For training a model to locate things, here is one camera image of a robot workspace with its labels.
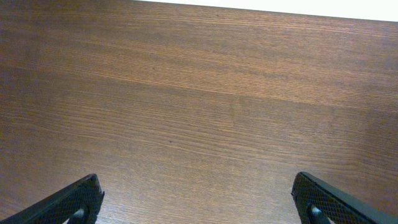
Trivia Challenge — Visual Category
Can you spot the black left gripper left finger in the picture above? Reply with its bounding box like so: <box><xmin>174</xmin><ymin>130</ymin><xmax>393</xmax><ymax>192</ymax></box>
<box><xmin>1</xmin><ymin>174</ymin><xmax>105</xmax><ymax>224</ymax></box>

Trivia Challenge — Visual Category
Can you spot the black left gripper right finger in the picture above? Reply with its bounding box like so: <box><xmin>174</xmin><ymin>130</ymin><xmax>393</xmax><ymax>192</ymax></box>
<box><xmin>291</xmin><ymin>172</ymin><xmax>397</xmax><ymax>224</ymax></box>

